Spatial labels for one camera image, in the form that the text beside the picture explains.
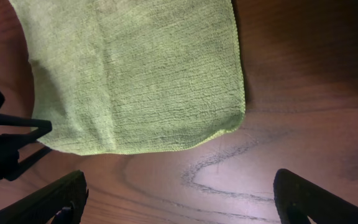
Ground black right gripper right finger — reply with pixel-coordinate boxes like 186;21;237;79
273;169;358;224

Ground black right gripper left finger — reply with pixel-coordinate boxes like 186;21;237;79
0;170;89;224

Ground light green cloth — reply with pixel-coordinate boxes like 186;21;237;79
11;0;246;156

